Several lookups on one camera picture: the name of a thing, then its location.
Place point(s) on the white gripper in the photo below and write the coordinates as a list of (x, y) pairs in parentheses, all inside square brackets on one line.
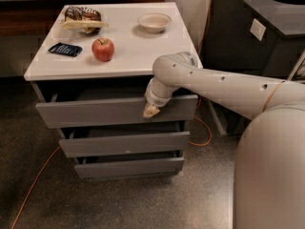
[(154, 101)]

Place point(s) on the grey top drawer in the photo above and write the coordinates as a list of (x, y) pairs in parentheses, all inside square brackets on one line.
[(105, 107)]

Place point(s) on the grey drawer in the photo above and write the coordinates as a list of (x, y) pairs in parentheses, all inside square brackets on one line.
[(105, 107), (125, 139), (131, 165)]

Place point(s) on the red apple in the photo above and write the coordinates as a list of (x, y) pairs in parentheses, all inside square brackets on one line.
[(103, 49)]

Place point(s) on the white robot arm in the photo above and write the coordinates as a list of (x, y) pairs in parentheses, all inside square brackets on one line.
[(269, 171)]

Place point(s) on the grey middle drawer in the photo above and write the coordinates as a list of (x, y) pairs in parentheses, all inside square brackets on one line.
[(125, 139)]

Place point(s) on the grey bottom drawer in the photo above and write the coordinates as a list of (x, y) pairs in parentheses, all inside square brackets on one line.
[(131, 165)]

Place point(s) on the grey drawer cabinet white top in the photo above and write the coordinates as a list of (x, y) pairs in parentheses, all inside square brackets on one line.
[(131, 65)]

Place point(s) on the white paper bowl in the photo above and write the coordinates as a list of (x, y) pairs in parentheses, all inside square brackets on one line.
[(154, 22)]

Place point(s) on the dark blue snack packet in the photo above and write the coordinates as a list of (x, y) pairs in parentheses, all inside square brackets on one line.
[(65, 49)]

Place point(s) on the brown snack bag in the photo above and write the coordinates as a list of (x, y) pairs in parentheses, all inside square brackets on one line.
[(84, 19)]

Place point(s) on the black trash bin cabinet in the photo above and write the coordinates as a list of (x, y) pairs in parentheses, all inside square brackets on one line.
[(229, 46)]

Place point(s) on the white label on bin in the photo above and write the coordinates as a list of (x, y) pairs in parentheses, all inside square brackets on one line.
[(257, 29)]

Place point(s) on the dark wooden bench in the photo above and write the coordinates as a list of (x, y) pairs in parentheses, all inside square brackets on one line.
[(37, 16)]

